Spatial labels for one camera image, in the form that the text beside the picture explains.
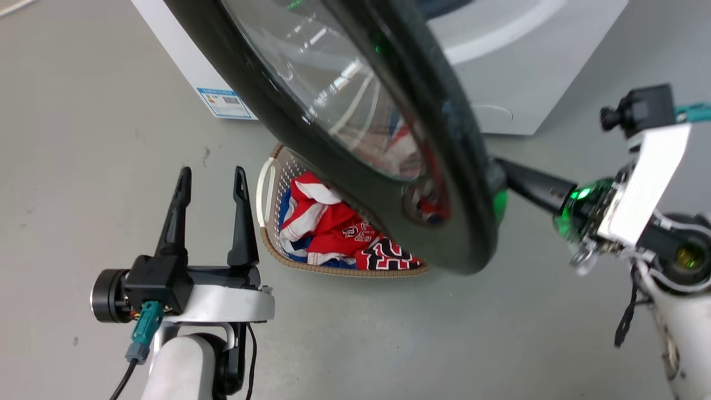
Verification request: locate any right gripper green white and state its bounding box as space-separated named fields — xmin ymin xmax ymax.
xmin=494 ymin=123 xmax=693 ymax=274

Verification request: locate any left gripper grey white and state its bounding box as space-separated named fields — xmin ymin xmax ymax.
xmin=155 ymin=166 xmax=276 ymax=324

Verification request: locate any black round glass washer door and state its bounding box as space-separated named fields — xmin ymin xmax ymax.
xmin=164 ymin=0 xmax=509 ymax=276

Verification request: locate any white washing machine body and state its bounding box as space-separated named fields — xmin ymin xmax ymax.
xmin=131 ymin=0 xmax=629 ymax=137

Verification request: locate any beige perforated laundry basket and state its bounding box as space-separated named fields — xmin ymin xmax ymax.
xmin=256 ymin=143 xmax=429 ymax=278

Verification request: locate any red white blue clothing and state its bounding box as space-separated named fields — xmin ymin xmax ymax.
xmin=277 ymin=172 xmax=426 ymax=272

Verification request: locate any blue white energy label sticker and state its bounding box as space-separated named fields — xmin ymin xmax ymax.
xmin=196 ymin=87 xmax=258 ymax=121

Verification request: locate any teal plug with black cable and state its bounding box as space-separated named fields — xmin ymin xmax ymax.
xmin=108 ymin=301 xmax=166 ymax=400

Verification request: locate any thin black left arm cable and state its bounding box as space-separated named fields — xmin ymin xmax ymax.
xmin=243 ymin=322 xmax=258 ymax=400

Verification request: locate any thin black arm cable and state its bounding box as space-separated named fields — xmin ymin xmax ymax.
xmin=614 ymin=266 xmax=652 ymax=349
xmin=243 ymin=322 xmax=258 ymax=400

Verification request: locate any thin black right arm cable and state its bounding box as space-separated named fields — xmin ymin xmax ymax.
xmin=614 ymin=266 xmax=652 ymax=349

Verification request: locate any teal right camera plug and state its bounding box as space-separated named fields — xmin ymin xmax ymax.
xmin=674 ymin=103 xmax=711 ymax=124

